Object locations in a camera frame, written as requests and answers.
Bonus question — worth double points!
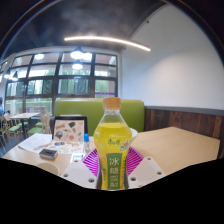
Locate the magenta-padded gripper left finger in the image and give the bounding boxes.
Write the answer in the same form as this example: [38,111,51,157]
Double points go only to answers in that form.
[60,147,100,189]

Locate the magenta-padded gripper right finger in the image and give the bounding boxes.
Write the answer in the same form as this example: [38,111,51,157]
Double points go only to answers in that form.
[125,146,167,189]

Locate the yellow drink bottle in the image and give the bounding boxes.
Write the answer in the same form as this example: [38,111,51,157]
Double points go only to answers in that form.
[93,96,133,191]

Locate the printed white paper sheet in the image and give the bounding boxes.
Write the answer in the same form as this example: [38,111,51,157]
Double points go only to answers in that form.
[44,139,86,155]

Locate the small blue-capped bottle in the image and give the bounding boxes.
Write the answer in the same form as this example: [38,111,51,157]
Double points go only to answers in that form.
[83,133,91,153]

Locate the small black box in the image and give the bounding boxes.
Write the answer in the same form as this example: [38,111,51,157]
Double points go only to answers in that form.
[38,148,59,160]

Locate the white bowl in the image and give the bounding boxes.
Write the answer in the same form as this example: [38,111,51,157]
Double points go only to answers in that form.
[129,127,139,140]

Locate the black-framed tablet with pictures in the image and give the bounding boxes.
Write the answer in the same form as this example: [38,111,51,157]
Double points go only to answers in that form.
[52,115,89,144]

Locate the green upholstered bench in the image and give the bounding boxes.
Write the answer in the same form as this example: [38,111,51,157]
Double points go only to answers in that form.
[53,97,146,137]

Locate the wooden chairs with green seats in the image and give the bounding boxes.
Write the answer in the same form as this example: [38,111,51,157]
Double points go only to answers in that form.
[0,113,54,144]

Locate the light wooden dining table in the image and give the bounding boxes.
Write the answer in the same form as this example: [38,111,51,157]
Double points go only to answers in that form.
[9,112,42,131]

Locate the person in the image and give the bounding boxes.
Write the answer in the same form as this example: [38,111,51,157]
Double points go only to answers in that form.
[0,96,5,118]

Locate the curved linear ceiling light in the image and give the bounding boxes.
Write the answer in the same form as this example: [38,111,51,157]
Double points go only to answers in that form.
[63,35,152,53]

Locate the black-framed window wall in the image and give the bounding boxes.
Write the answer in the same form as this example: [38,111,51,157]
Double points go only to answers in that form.
[0,51,120,116]

